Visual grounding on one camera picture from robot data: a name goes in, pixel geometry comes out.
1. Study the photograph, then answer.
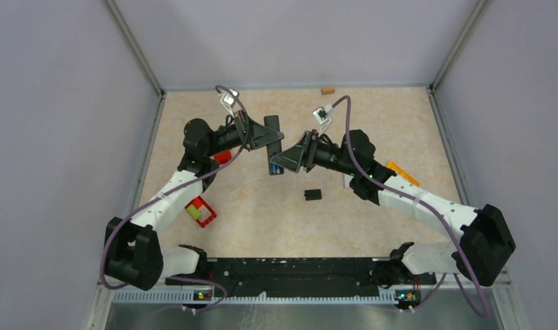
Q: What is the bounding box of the yellow triangle frame toy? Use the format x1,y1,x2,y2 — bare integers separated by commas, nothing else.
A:
386,161,420,186

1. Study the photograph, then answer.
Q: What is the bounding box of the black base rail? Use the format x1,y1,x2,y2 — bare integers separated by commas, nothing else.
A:
190,257,437,298

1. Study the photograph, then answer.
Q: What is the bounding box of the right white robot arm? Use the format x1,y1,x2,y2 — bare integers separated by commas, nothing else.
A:
270,129,516,287

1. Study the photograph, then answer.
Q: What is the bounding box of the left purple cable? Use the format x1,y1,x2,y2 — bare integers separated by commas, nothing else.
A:
99,85,250,315

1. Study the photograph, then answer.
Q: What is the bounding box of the small wooden block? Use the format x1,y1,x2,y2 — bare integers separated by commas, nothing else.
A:
320,86,335,96

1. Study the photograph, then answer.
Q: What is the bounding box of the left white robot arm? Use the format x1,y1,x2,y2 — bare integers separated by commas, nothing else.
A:
100,111,284,291

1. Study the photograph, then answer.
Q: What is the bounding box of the red yellow toy block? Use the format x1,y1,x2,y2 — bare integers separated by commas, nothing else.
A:
214,151,233,165

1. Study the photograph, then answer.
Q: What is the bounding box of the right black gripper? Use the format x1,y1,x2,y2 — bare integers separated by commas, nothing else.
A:
271,129,358,177

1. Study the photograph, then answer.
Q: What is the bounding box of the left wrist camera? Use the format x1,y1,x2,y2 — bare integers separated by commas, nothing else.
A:
215,87,239,118

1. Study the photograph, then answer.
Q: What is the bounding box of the black battery cover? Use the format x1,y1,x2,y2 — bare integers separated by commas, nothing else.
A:
304,189,322,201

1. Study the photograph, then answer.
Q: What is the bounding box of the green block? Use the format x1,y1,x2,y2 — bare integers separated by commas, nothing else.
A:
186,205,201,221

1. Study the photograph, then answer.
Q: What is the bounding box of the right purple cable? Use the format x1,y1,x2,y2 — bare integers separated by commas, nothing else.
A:
331,95,491,320

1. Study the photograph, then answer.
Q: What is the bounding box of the red toy basket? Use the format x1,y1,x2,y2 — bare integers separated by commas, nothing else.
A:
185,196,217,228

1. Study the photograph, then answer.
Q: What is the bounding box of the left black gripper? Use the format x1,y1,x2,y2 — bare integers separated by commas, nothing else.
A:
205,109,284,157

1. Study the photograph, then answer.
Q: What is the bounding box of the purple cable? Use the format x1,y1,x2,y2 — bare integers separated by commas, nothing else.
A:
99,85,250,315
331,95,491,320

